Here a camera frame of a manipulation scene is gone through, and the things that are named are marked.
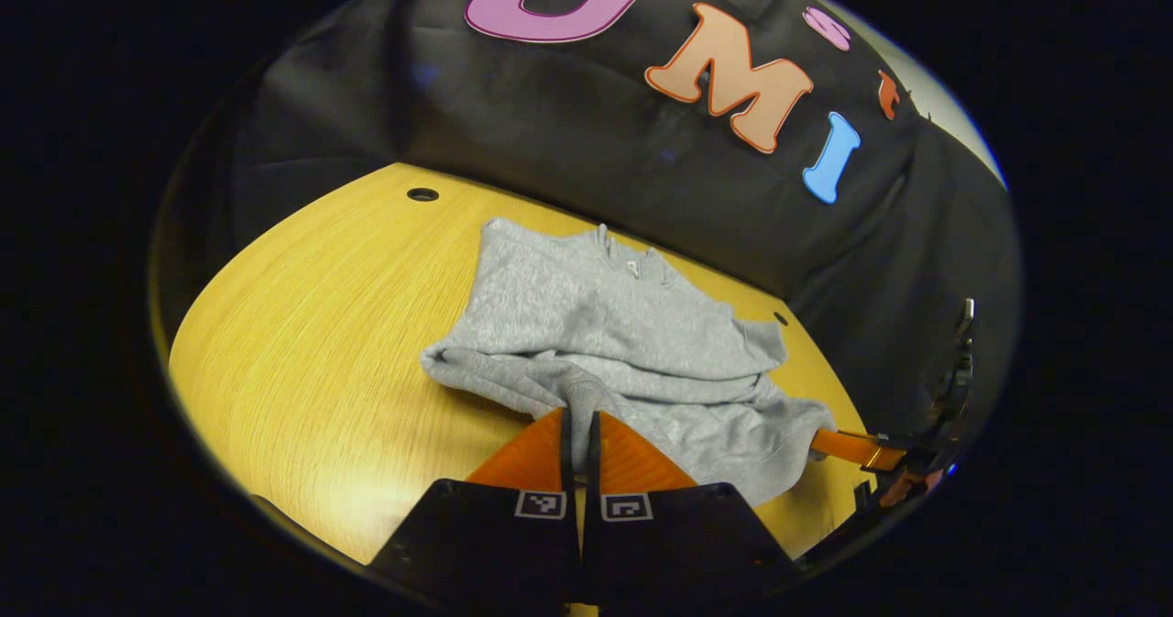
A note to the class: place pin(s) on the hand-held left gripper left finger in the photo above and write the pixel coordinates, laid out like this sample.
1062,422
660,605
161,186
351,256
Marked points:
513,534

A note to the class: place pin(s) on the grey zip-collar sweatshirt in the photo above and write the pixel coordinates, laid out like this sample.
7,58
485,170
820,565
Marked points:
596,324

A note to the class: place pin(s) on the black backdrop cloth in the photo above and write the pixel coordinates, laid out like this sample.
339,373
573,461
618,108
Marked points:
550,113

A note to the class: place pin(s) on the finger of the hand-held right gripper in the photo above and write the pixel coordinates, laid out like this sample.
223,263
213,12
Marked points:
852,447

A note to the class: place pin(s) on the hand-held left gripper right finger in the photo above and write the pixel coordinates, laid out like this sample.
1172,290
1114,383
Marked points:
660,534

